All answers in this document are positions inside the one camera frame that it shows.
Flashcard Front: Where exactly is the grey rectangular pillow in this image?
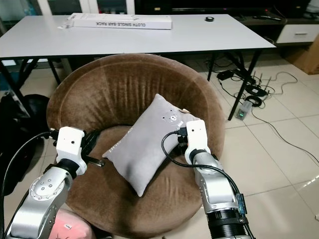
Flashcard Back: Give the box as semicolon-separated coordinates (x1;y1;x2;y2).
103;93;200;197

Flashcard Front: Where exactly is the brown round velvet sofa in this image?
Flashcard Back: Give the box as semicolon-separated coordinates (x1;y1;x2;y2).
46;53;226;238

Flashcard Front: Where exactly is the grey device with green light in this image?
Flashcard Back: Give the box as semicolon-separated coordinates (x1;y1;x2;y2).
235;102;254;121

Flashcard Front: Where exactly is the black bag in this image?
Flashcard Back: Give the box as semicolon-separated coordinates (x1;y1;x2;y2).
0;92;53;196

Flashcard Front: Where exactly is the black power adapter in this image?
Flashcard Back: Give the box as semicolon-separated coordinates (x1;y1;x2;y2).
217;69;235;82

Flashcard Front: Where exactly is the white table with black legs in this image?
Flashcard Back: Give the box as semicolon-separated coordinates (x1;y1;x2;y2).
0;13;277;121

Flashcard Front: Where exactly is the long white cardboard box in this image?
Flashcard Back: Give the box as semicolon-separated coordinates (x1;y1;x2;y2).
69;13;172;30

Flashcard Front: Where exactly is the white glass door cabinet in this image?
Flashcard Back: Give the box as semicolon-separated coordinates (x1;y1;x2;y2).
37;0;136;15

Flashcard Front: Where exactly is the brown cardboard box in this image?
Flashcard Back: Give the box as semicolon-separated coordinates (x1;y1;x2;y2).
291;45;319;76

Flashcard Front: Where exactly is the white drawer cabinet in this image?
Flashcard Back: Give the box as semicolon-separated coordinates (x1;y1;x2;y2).
276;23;319;46

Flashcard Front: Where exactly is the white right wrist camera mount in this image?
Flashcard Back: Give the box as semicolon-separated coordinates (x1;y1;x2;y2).
184;119;209;165

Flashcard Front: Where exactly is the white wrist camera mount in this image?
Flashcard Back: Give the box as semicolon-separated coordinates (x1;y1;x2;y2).
184;119;209;165
55;126;86;176

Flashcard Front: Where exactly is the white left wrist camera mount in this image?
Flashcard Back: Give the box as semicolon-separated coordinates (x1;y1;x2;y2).
55;126;86;176

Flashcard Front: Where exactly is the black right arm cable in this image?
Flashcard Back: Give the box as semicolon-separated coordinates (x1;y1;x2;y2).
161;129;246;201

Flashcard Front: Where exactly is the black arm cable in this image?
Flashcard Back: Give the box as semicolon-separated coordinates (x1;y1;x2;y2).
2;130;58;237
161;129;246;201

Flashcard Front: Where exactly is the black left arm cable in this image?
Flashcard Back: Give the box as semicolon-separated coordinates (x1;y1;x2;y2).
2;130;58;237

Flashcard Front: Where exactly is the long black floor cable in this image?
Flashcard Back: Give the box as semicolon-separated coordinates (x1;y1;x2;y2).
253;71;319;151

